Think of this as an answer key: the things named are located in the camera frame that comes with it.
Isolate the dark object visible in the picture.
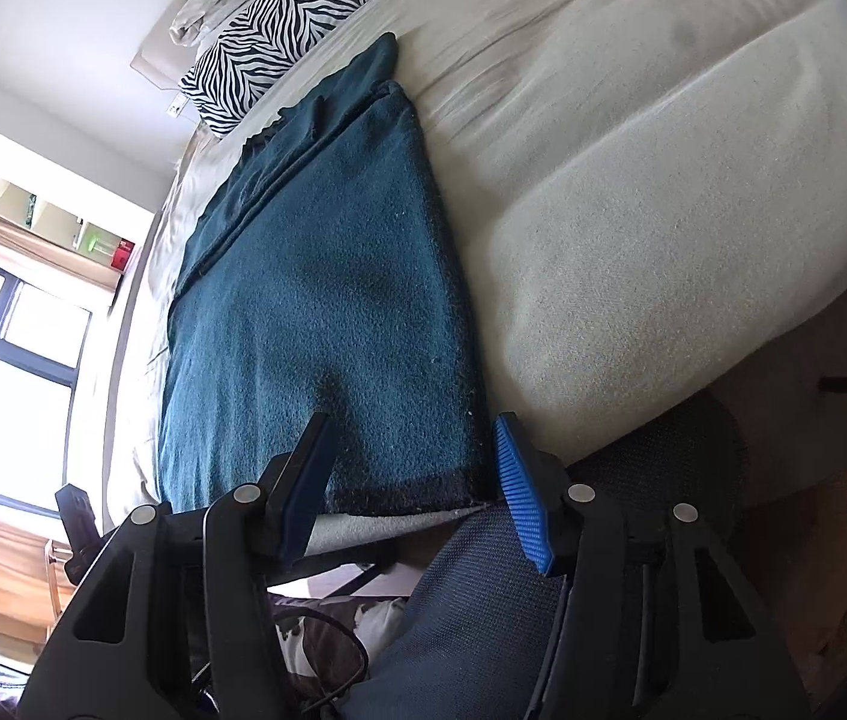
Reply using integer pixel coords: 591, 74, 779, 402
54, 485, 103, 587

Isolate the black framed window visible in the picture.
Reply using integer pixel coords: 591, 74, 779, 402
0, 235, 95, 520

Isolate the white bed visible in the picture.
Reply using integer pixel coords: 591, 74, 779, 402
104, 0, 847, 541

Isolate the teal blanket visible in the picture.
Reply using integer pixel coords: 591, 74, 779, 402
157, 34, 495, 518

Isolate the brown window blind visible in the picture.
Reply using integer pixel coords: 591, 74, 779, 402
0, 199, 125, 295

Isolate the zebra print pillow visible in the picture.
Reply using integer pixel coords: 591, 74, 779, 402
179, 0, 377, 138

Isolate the white cubby shelf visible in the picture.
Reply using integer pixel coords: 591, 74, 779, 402
0, 156, 140, 272

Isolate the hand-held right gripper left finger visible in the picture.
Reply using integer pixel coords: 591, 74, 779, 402
16, 411, 338, 720

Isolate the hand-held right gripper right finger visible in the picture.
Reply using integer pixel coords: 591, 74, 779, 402
493, 412, 830, 720

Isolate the brown patterned cloth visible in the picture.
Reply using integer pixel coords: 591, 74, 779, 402
277, 594, 415, 707

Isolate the black cable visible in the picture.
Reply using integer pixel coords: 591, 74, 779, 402
269, 600, 373, 715

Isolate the black mesh office chair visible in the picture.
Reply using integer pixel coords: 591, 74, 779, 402
339, 390, 753, 720

